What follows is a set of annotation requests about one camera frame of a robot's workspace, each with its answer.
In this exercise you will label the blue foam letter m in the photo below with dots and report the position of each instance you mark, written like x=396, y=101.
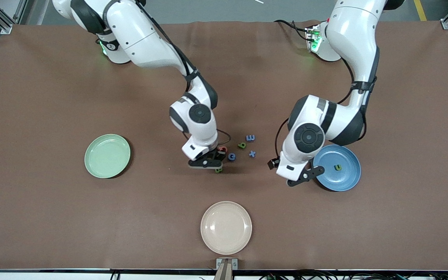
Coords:
x=250, y=137

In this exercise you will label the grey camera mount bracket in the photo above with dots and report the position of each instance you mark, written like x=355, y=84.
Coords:
x=226, y=268

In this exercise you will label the blue plate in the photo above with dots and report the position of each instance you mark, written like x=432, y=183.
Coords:
x=344, y=179

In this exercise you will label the light green plate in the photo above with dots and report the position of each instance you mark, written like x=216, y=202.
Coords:
x=107, y=156

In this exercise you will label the silver arm base box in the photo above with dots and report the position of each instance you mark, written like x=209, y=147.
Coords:
x=311, y=39

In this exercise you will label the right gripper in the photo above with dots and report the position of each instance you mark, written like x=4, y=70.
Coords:
x=219, y=154

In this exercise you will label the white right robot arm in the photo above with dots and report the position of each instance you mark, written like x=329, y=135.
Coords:
x=142, y=35

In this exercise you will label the red foam letter Q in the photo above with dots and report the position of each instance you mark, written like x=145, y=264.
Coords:
x=224, y=148

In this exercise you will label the green foam letter B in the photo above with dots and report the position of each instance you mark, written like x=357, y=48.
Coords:
x=219, y=170
x=242, y=146

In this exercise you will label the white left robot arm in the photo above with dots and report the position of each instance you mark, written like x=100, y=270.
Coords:
x=356, y=39

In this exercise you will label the blue foam letter x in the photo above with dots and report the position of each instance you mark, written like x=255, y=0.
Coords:
x=252, y=154

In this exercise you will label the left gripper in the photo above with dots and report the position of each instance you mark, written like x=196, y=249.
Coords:
x=273, y=163

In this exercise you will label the beige plate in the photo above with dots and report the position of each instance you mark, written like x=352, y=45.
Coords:
x=226, y=228

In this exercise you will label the brown table cover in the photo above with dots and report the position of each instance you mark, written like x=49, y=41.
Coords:
x=53, y=97

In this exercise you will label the blue foam letter G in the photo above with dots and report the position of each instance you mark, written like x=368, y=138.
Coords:
x=228, y=156

